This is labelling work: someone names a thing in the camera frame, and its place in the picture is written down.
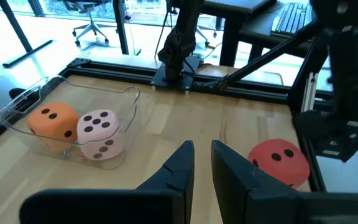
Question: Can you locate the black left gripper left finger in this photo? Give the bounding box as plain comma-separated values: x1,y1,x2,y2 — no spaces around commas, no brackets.
19,140,195,224

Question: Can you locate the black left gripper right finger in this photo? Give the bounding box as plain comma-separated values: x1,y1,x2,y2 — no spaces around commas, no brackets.
211,139,358,224

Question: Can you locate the red foam die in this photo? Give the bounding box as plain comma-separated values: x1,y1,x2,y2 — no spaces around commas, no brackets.
247,139,311,190

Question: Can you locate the pink foam die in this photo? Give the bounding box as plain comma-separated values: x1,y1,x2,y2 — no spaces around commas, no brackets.
76,109,126,161

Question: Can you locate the orange foam die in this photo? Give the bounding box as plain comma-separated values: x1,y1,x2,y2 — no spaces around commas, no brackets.
27,102,81,153

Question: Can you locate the clear plastic bin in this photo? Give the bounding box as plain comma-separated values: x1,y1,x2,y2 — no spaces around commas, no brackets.
0,75,142,170

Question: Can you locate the black keyboard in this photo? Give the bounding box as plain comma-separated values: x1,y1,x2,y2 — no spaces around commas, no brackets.
270,2,315,37

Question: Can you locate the grey office chair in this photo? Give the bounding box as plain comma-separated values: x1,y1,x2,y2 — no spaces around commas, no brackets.
62,0,110,47

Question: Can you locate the grey desk with black legs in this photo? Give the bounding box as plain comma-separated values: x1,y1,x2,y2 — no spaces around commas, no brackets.
0,0,54,68

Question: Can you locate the silver aluminium bracket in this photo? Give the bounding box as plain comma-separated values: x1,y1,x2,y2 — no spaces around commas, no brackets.
301,73,318,113

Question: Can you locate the black aluminium rig frame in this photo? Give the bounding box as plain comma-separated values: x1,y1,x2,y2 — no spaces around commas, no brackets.
0,18,335,194

